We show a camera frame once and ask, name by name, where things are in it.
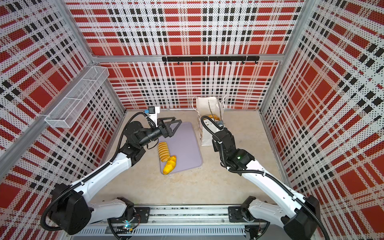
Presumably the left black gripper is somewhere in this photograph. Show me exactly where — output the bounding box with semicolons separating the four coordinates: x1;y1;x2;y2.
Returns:
138;116;182;147

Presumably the lavender plastic tray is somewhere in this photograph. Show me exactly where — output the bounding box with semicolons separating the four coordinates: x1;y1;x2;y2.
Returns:
159;122;203;175

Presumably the long ridged bread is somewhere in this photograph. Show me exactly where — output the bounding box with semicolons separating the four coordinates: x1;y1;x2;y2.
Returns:
158;142;171;162

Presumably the yellow twisted bread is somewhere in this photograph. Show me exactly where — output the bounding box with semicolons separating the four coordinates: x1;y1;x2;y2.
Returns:
163;156;177;175

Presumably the metal tongs red handle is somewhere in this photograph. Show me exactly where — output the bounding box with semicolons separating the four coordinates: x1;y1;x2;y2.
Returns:
208;99;223;121

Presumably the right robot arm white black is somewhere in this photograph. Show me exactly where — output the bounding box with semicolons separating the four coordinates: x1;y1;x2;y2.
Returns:
201;116;330;240

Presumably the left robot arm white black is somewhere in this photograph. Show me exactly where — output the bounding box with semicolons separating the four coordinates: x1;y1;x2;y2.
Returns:
40;112;182;235

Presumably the white cartoon paper bag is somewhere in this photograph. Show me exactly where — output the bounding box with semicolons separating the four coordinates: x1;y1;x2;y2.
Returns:
191;96;225;147

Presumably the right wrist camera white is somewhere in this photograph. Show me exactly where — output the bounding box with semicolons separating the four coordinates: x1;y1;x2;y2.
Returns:
215;121;224;129

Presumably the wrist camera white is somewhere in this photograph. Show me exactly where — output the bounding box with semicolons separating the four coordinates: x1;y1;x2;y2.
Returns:
144;106;160;127
215;121;224;129

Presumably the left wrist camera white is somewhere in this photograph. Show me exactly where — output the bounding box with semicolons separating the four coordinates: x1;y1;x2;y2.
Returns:
144;106;160;127

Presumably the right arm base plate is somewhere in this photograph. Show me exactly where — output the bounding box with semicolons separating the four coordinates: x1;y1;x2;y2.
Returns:
228;206;267;223

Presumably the black hook rail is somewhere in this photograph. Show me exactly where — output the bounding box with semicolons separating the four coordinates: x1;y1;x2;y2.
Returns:
162;56;260;64

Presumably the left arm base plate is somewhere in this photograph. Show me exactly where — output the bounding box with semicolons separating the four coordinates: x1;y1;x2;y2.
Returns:
120;207;151;224

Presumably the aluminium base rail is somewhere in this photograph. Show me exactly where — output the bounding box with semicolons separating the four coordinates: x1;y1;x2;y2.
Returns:
76;205;273;240

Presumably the white wire mesh basket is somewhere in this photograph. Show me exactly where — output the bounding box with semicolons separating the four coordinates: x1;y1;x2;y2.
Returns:
45;66;109;129

